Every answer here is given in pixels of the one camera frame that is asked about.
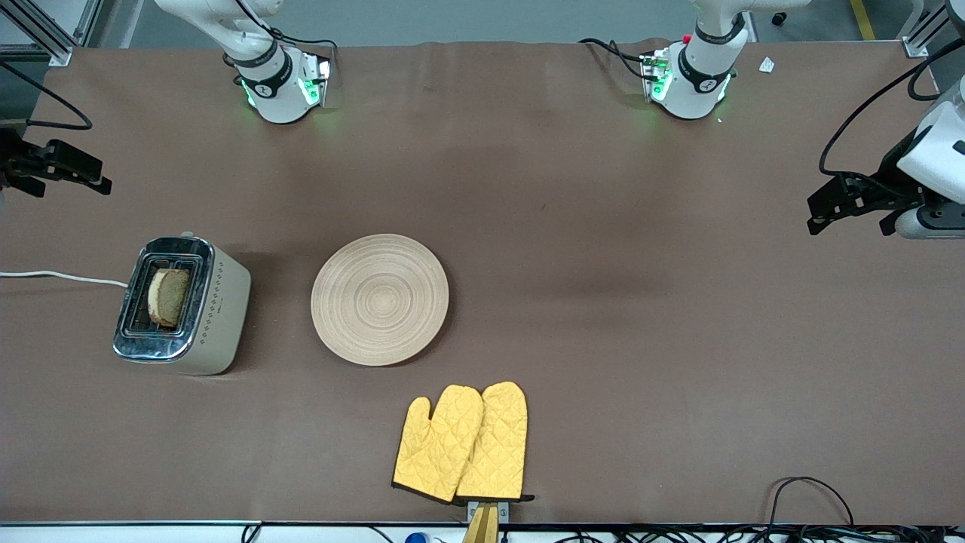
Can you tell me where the slice of toast bread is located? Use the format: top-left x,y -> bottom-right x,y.
147,268 -> 191,328

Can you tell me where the beige chrome-topped toaster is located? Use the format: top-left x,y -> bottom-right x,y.
113,231 -> 253,376

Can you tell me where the brown table cover mat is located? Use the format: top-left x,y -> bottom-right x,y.
0,39 -> 965,526

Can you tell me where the white toaster power cable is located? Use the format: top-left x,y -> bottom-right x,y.
0,270 -> 129,289

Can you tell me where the small metal bracket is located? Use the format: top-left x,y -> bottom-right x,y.
467,500 -> 510,526

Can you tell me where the aluminium frame profile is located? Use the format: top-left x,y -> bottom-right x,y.
901,0 -> 952,59
0,0 -> 103,66

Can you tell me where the black cable bundle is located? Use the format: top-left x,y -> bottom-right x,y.
501,524 -> 965,543

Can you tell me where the black looped cable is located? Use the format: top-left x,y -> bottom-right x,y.
767,476 -> 856,529

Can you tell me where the black arm base cable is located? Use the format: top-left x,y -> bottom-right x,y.
264,29 -> 338,52
579,38 -> 651,80

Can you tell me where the round wooden plate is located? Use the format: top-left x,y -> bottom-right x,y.
311,234 -> 450,367

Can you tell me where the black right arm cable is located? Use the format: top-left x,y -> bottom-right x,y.
0,62 -> 93,130

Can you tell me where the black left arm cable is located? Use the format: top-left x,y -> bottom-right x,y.
819,57 -> 965,178

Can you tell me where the yellow quilted oven mitt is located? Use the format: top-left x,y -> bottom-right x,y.
392,385 -> 485,504
456,382 -> 535,503

